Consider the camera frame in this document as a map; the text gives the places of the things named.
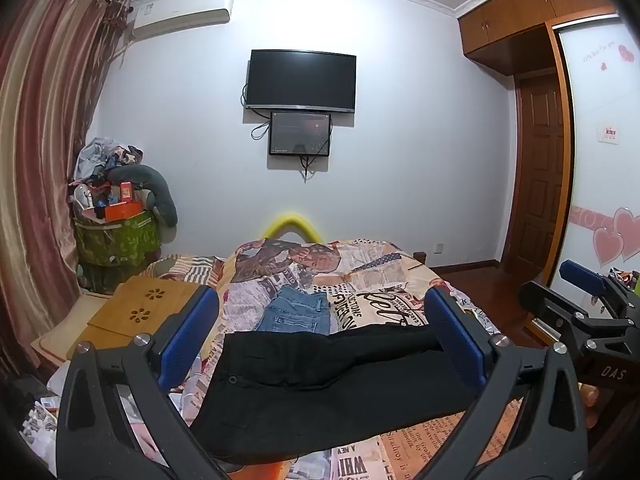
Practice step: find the black wall television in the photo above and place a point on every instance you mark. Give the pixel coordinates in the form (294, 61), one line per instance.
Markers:
(300, 80)

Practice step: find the printed blanket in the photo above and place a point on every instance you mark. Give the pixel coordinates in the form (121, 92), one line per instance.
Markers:
(380, 280)

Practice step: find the small black monitor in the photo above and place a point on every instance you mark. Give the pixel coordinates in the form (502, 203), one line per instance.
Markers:
(300, 134)

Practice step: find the white cloth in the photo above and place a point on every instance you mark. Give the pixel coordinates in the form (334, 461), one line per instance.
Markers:
(42, 425)

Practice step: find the black pants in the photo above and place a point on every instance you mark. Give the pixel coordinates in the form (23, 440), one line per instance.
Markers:
(320, 380)

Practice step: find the orange box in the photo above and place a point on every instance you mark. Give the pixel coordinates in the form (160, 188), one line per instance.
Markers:
(122, 210)

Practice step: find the pile of clothes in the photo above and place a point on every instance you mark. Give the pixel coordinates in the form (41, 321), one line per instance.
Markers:
(102, 157)

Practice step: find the grey long pillow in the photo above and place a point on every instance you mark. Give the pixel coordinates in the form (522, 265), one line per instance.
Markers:
(160, 190)

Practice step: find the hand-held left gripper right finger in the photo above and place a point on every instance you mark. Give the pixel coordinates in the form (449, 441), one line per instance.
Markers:
(452, 335)

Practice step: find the green leaf-print storage box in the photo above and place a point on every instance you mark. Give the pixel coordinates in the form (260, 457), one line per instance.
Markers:
(117, 240)

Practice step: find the white wall socket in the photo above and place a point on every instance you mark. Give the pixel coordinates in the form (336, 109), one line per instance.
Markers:
(439, 248)

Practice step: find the wooden overhead cabinet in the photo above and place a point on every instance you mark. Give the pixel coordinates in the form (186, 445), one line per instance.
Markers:
(515, 10)

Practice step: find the wooden lap table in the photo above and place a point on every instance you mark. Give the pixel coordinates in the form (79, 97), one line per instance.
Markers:
(125, 310)

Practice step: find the heart-print wardrobe sliding door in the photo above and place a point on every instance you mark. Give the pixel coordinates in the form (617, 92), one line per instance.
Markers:
(600, 185)

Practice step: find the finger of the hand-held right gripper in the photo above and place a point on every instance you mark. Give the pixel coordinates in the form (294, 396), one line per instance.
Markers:
(580, 275)
(555, 305)

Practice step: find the person's right hand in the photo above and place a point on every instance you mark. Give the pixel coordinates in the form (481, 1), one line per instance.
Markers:
(591, 400)

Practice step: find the striped curtain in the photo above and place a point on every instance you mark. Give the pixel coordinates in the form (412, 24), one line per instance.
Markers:
(45, 160)

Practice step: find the blue jeans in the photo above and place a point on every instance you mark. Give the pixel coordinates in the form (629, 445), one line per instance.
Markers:
(295, 312)

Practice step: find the brown wooden door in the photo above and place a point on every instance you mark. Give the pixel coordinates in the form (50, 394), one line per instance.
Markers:
(540, 170)

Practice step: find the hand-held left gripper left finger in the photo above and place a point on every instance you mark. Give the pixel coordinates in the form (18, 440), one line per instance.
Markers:
(192, 332)

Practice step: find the white air conditioner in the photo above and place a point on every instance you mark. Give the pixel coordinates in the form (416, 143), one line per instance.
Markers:
(182, 12)

